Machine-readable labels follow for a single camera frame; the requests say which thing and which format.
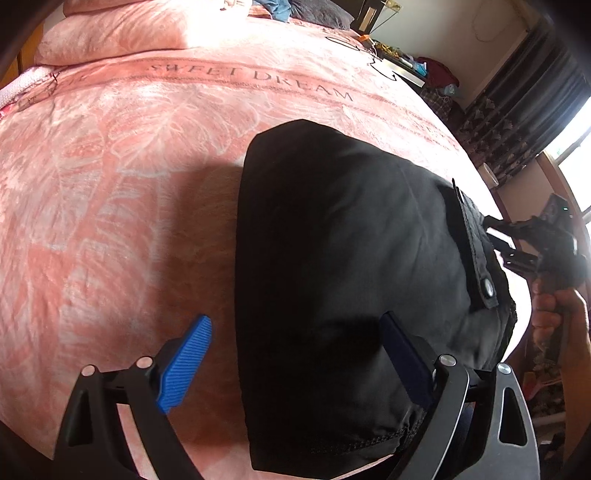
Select pale wooden curved frame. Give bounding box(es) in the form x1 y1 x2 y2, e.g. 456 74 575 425
536 148 580 217

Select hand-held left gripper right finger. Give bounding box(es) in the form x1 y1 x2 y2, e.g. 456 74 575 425
378 311 541 480

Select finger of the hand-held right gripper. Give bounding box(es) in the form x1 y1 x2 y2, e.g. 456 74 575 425
483 215 542 241
489 233 541 274

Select black bedside cabinet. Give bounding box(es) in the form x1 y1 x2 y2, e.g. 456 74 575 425
369 41 428 87

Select blue cloth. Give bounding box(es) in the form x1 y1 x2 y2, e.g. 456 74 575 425
252 0 296 21

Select pink leaf-print blanket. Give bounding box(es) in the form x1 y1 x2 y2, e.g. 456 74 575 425
0 14 532 480

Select plaid garment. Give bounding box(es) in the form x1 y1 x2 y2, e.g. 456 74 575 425
420 85 465 118

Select black pants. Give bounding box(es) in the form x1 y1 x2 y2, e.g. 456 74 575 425
233 119 518 472

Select dark patterned curtain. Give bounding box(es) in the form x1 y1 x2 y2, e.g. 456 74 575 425
455 28 591 183

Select dark red garment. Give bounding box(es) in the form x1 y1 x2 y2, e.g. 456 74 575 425
418 56 460 88

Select person's right hand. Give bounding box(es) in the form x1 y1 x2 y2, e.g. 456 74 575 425
531 279 591 365

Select pink pillow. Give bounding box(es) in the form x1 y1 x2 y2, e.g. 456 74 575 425
34 0 264 65

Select black cable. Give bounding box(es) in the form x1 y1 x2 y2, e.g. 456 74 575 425
325 34 398 85

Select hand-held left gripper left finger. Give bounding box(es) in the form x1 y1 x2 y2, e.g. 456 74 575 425
53 315 214 480

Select floral bed sheet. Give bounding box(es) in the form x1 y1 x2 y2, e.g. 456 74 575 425
0 65 61 121

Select window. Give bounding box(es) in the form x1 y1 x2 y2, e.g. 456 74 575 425
540 111 591 222

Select grey pillow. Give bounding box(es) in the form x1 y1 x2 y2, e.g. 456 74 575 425
288 0 354 31

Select person's right forearm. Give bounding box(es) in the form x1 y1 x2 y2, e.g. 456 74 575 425
560 288 591 467

